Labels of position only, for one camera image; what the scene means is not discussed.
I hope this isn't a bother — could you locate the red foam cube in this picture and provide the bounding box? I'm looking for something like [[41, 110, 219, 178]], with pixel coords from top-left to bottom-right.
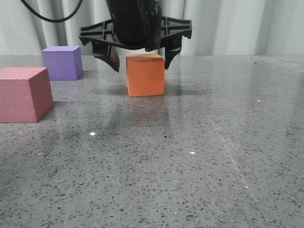
[[0, 67, 54, 123]]

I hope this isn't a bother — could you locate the pale green curtain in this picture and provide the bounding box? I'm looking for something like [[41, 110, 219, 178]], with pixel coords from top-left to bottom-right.
[[0, 0, 304, 55]]

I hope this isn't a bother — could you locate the black cable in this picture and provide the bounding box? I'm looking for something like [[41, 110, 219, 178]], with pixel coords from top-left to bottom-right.
[[20, 0, 83, 23]]

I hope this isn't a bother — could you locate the purple foam cube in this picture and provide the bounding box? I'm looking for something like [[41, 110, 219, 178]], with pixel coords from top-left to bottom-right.
[[42, 46, 83, 81]]

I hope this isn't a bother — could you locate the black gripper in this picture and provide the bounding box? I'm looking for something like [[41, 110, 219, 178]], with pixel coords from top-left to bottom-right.
[[79, 0, 192, 72]]

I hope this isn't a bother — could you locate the orange foam cube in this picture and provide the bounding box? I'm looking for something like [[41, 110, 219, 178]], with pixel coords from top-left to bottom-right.
[[126, 53, 165, 97]]

